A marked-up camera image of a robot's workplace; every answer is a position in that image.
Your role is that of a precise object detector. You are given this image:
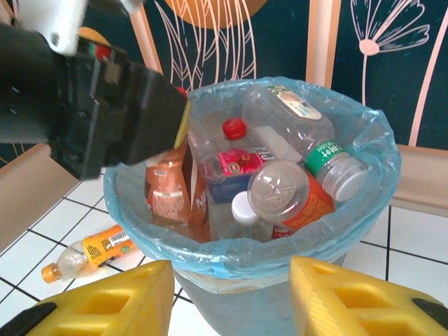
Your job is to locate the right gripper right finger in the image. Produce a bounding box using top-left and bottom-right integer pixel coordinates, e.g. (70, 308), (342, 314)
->
(288, 255), (448, 336)

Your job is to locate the grey mesh waste bin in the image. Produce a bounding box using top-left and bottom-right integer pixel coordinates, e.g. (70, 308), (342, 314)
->
(173, 251), (348, 336)

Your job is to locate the clear plastic bottle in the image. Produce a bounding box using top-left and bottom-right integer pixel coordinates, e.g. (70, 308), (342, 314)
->
(240, 83), (336, 165)

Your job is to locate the clear bottle orange label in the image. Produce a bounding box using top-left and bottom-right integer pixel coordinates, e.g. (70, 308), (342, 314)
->
(246, 159), (336, 232)

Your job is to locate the clear water bottle white cap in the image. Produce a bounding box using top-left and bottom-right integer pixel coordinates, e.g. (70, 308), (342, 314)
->
(229, 190), (274, 242)

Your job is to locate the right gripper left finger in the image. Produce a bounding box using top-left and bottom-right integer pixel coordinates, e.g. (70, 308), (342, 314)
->
(0, 259), (175, 336)

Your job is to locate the orange juice bottle yellow label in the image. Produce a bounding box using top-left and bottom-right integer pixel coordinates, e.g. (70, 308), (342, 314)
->
(41, 223), (138, 285)

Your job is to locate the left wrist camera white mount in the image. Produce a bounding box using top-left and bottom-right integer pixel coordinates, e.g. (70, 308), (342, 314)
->
(13, 0), (88, 57)

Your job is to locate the clear bottle green label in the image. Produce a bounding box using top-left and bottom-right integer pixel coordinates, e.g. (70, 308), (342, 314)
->
(303, 139), (369, 204)

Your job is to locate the brown coffee drink bottle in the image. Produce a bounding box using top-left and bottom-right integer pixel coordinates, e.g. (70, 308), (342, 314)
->
(144, 132), (211, 243)

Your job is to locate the pink blue label bottle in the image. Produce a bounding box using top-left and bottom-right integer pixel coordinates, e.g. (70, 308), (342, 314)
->
(202, 148), (269, 206)

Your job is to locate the blue plastic bin liner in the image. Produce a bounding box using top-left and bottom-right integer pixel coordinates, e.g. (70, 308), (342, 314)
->
(103, 76), (403, 291)

